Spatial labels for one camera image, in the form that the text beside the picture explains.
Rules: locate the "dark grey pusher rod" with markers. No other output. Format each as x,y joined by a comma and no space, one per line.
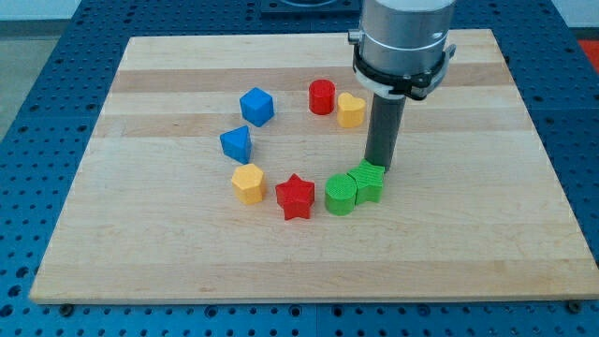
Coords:
384,126

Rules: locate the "green star block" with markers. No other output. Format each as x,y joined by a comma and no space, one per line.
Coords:
369,180

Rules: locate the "green cylinder block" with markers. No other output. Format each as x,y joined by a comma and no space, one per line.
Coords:
340,194

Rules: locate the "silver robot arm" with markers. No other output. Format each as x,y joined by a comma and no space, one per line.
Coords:
399,53

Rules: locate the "red star block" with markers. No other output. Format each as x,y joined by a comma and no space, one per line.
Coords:
296,197

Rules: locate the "yellow heart block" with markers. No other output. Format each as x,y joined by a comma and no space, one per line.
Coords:
350,110

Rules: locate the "red cylinder block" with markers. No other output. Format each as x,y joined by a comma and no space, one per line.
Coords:
322,97

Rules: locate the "blue cube block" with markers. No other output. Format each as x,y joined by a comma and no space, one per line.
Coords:
257,106

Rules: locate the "blue triangle block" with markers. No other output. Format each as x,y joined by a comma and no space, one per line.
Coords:
237,144

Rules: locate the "yellow hexagon block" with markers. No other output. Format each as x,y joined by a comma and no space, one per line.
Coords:
249,184

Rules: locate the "wooden board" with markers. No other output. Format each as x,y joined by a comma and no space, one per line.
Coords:
471,210

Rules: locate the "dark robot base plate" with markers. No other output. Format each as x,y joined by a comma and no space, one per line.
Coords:
272,8

